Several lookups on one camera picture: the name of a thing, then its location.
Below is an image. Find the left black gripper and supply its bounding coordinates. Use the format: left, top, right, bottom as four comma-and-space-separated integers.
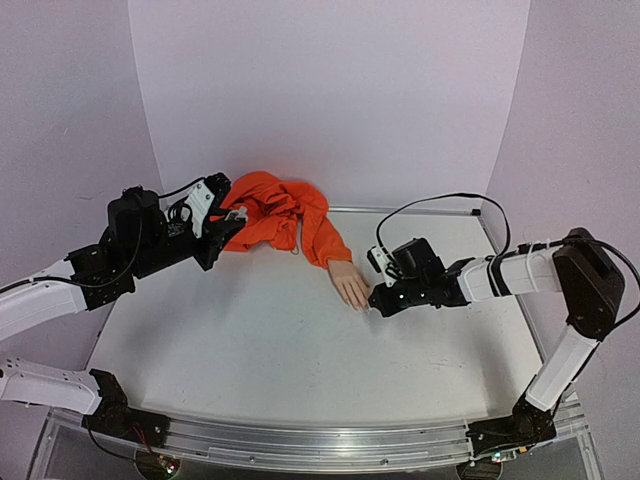
131, 202, 247, 280

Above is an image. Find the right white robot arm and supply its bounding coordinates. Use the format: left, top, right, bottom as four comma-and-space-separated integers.
367, 228, 625, 412

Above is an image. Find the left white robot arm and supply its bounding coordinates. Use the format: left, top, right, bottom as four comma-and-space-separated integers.
1, 173, 248, 437

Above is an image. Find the orange crumpled garment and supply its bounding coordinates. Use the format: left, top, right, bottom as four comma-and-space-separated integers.
222, 172, 352, 269

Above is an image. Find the mannequin hand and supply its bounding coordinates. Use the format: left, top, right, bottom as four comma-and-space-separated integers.
328, 260, 371, 311

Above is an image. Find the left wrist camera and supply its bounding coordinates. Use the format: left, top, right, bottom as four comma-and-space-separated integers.
180, 176, 212, 239

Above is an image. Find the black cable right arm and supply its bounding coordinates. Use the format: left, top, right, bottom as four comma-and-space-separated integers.
375, 193, 511, 256

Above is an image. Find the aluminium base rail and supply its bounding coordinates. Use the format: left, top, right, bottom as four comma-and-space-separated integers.
29, 402, 601, 480

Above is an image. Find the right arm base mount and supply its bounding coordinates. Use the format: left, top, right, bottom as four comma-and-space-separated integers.
465, 392, 560, 458

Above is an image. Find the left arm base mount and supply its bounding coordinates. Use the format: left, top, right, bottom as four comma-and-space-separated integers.
82, 369, 170, 447

